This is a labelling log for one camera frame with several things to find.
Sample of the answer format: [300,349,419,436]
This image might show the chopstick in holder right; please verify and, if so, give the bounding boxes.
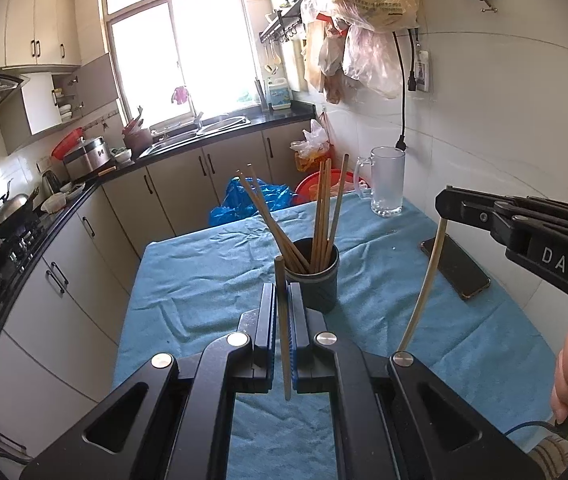
[319,158,331,271]

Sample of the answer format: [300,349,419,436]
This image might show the chopstick in holder rightmost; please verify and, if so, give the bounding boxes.
[324,153,349,266]

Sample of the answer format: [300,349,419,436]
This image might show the black wok with lid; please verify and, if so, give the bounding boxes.
[0,180,38,240]

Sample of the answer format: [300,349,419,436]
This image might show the upper wall cabinets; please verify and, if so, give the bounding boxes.
[0,0,118,153]

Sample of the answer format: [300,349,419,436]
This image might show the white clear plastic bag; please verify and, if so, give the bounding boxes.
[342,26,403,100]

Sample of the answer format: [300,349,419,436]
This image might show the wall shelf rack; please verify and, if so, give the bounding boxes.
[259,0,303,44]

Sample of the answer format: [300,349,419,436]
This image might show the blue plastic bag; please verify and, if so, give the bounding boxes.
[208,177,293,226]

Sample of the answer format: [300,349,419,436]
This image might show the silver rice cooker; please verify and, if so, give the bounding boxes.
[62,136,111,181]

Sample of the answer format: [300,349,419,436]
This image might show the dark green utensil holder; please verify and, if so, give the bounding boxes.
[285,246,339,314]

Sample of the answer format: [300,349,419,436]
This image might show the red plastic basin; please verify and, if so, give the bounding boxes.
[291,169,354,206]

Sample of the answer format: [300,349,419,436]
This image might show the chopstick in holder left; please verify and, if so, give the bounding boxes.
[246,161,311,272]

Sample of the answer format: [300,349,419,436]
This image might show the black power cable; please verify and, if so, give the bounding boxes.
[390,29,417,152]

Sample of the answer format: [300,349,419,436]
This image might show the brown clay pot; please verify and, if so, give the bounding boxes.
[123,128,153,159]

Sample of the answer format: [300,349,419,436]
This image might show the chopstick in holder leftmost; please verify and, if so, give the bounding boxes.
[236,170,309,272]

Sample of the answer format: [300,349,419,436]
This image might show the steel sink faucet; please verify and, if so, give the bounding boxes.
[188,96,203,130]

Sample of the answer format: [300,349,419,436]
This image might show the chopstick in holder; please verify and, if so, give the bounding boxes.
[236,170,309,272]
[311,160,325,273]
[246,161,311,272]
[319,158,331,271]
[324,153,349,266]

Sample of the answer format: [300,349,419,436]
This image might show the chopstick in holder middle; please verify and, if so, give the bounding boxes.
[311,160,325,273]

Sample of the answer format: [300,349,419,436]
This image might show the black smartphone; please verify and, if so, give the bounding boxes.
[438,235,491,301]

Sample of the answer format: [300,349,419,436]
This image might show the blue towel tablecloth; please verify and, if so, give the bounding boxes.
[113,196,555,479]

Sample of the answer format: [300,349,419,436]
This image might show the glass beer mug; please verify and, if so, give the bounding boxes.
[353,146,405,218]

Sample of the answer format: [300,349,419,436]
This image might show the wooden chopstick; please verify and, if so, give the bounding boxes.
[274,256,293,401]
[397,218,448,352]

